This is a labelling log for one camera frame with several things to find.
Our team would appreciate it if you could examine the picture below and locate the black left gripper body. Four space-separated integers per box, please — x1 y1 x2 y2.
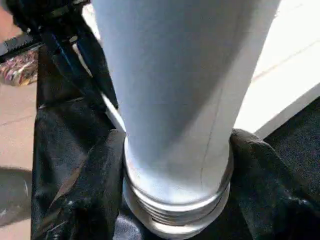
4 0 92 34

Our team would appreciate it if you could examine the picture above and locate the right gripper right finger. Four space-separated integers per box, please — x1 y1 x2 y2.
220 128 320 240

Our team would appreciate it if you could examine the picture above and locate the white plastic table leg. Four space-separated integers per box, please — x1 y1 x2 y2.
91 0 282 240

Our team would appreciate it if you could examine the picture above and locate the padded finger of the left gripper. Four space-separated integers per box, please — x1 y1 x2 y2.
74 22 120 110

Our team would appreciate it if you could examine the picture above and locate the black work mat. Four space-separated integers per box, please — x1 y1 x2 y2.
30 44 320 240

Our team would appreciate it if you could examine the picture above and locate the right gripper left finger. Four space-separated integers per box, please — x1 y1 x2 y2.
31 128 129 240

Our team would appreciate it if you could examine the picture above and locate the colourful patterned floor item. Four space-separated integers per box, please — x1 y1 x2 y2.
0 49 40 87

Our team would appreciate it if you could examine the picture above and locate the white plastic table top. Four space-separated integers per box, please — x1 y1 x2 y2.
82 0 320 140

